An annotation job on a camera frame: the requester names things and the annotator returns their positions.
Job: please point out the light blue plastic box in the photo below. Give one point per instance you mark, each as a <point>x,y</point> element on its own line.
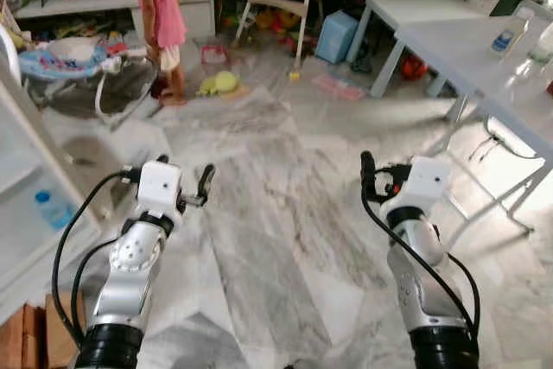
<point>337,36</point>

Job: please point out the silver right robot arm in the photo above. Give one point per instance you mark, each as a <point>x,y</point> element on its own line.
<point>419,244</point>

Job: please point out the yellow-green soft toy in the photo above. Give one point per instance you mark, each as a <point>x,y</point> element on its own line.
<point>223,84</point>

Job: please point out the white television cabinet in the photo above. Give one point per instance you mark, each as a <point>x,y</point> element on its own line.
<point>78,8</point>

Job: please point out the grey baby bouncer seat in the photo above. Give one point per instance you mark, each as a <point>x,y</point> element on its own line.
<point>86,79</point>

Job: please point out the small yellow toy block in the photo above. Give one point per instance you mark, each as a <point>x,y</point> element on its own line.
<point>295,76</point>

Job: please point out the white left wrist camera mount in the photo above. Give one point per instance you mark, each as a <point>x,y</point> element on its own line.
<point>160,186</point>

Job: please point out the small red toy basket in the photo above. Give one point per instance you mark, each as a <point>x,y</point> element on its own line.
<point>214,55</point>

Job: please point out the small bottle with blue label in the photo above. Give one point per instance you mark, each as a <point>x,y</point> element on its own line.
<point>504,39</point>

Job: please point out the red ball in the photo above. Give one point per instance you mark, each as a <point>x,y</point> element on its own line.
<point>413,67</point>

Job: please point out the pink flat mat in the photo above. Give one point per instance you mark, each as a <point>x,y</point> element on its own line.
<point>340,87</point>

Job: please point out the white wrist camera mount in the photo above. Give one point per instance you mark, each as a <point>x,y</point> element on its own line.
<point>160,186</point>
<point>423,181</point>

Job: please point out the clear bottle with blue cap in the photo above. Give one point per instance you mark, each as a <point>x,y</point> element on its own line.
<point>54,211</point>

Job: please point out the white folding table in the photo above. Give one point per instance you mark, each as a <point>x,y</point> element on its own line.
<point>467,58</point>

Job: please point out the child in pink dress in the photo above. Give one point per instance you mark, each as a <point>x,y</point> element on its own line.
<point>160,2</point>

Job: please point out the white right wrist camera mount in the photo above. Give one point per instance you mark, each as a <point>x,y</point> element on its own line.
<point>423,181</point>

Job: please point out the low white table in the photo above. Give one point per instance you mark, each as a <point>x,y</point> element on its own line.
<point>415,8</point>

